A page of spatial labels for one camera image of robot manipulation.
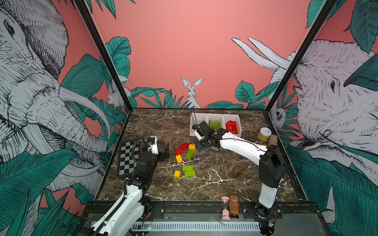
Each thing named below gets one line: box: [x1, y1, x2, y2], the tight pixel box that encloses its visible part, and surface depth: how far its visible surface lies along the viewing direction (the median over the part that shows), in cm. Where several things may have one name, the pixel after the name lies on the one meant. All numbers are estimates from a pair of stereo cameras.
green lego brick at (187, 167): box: [182, 165, 194, 172], surface depth 90 cm
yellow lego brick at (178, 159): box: [175, 154, 183, 164], surface depth 92 cm
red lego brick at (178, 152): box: [174, 148, 184, 156], surface depth 97 cm
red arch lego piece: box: [225, 119, 239, 135], surface depth 109 cm
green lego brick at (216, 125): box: [211, 120, 221, 131], surface depth 110 cm
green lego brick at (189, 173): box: [184, 170, 196, 178], surface depth 87 cm
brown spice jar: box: [267, 134, 279, 148], surface depth 100 cm
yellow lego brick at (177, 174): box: [173, 170, 181, 179], surface depth 85 cm
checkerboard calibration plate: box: [117, 140, 139, 180], surface depth 92 cm
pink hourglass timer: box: [220, 195, 231, 221], surface depth 74 cm
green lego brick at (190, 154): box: [185, 148, 195, 160], surface depth 95 cm
